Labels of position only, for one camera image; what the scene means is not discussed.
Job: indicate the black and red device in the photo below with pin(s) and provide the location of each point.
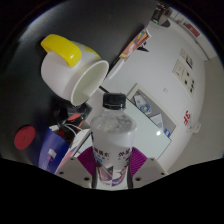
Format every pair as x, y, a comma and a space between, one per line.
75, 115

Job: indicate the white wall-mounted fixture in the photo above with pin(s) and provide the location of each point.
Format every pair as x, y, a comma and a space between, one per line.
194, 127

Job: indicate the blue and white cardboard box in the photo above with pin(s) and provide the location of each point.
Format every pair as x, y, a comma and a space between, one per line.
53, 150

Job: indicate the flat round red coaster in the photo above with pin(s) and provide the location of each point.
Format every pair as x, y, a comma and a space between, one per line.
24, 137

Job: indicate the large white wall notice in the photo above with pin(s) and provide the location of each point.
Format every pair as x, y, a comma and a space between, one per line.
183, 75

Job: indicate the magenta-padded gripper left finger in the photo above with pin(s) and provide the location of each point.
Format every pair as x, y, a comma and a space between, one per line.
85, 160

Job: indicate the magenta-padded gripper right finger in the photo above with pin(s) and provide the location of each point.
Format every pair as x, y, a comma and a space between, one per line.
138, 160

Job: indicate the small white wall notice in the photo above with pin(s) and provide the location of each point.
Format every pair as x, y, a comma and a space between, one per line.
187, 58

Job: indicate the small white flat box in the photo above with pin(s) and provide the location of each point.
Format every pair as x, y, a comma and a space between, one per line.
115, 69

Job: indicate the framed notice board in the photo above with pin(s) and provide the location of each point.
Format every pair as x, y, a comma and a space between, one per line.
146, 103

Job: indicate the dark wooden chair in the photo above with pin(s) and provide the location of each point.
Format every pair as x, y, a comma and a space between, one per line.
160, 15

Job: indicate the clear black-capped water bottle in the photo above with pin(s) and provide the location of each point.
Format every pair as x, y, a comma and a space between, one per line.
113, 140

